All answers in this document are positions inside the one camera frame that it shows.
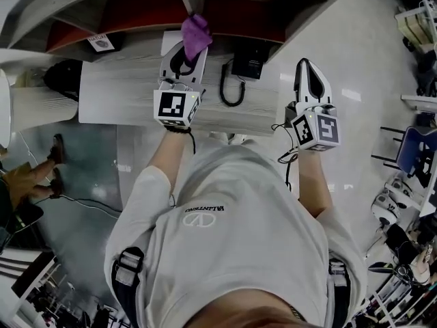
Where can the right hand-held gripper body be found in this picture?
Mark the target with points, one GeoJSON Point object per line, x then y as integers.
{"type": "Point", "coordinates": [321, 130]}

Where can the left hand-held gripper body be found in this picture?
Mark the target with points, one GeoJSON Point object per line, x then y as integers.
{"type": "Point", "coordinates": [172, 106]}

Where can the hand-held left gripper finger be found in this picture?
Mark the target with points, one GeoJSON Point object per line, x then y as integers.
{"type": "Point", "coordinates": [201, 70]}
{"type": "Point", "coordinates": [166, 63]}

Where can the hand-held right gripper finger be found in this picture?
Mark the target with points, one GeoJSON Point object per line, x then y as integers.
{"type": "Point", "coordinates": [327, 92]}
{"type": "Point", "coordinates": [300, 87]}

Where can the purple wiping cloth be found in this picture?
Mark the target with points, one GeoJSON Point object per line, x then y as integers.
{"type": "Point", "coordinates": [196, 36]}

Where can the person's left forearm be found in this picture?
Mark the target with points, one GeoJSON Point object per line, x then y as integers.
{"type": "Point", "coordinates": [169, 162]}

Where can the person's right forearm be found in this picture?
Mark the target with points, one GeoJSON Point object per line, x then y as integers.
{"type": "Point", "coordinates": [314, 183]}

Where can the light wood-grain table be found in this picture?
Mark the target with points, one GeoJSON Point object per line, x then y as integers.
{"type": "Point", "coordinates": [129, 94]}

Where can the white paper sheet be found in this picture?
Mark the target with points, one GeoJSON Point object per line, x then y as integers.
{"type": "Point", "coordinates": [169, 43]}

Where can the black flat box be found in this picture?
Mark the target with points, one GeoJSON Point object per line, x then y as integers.
{"type": "Point", "coordinates": [251, 60]}

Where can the blue chair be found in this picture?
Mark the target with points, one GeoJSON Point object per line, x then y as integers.
{"type": "Point", "coordinates": [414, 149]}

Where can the white robot device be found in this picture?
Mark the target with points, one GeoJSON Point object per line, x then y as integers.
{"type": "Point", "coordinates": [401, 188]}
{"type": "Point", "coordinates": [384, 208]}

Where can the black office chair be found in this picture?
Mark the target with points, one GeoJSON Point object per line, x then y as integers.
{"type": "Point", "coordinates": [426, 74]}

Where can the black backpack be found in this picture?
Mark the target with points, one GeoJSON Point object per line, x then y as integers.
{"type": "Point", "coordinates": [63, 79]}

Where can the white wheeled cart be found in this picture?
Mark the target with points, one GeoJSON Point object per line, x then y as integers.
{"type": "Point", "coordinates": [418, 26]}

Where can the white round table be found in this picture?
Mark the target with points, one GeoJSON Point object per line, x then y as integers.
{"type": "Point", "coordinates": [41, 104]}

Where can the person's white t-shirt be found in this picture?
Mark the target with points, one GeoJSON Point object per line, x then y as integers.
{"type": "Point", "coordinates": [239, 251]}

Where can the black round seat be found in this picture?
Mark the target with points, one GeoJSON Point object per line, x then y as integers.
{"type": "Point", "coordinates": [20, 224]}

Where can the person's head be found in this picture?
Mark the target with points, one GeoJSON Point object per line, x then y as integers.
{"type": "Point", "coordinates": [246, 316]}

